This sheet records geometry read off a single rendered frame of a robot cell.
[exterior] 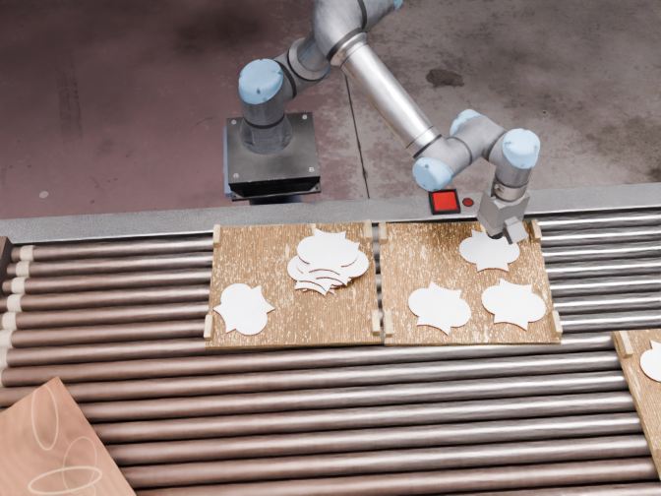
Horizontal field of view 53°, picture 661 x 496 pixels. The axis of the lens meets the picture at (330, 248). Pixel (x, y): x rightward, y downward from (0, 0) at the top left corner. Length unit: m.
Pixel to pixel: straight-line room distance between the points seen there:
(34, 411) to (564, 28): 3.39
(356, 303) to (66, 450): 0.70
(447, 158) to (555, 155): 1.97
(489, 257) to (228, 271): 0.65
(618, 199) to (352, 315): 0.81
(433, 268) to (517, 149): 0.42
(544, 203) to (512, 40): 2.13
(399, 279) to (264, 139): 0.55
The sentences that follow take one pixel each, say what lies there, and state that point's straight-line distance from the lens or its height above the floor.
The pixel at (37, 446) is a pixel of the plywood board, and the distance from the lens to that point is 1.47.
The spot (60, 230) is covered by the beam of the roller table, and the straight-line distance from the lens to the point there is 1.90.
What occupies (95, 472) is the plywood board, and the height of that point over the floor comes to 1.04.
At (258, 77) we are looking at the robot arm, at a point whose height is 1.17.
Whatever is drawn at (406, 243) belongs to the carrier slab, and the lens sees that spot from 1.70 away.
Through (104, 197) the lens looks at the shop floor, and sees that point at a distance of 3.20.
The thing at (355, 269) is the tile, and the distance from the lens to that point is 1.60.
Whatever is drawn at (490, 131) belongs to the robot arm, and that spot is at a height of 1.32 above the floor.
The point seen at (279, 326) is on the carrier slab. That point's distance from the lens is 1.57.
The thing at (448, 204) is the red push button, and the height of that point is 0.93.
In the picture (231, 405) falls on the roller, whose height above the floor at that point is 0.92.
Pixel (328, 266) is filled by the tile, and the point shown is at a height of 0.99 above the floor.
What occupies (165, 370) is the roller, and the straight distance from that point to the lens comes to 1.59.
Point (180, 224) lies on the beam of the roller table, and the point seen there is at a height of 0.92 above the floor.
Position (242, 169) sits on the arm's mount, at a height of 0.95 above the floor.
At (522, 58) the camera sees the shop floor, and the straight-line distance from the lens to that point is 3.81.
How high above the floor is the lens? 2.31
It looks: 55 degrees down
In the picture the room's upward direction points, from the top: 2 degrees counter-clockwise
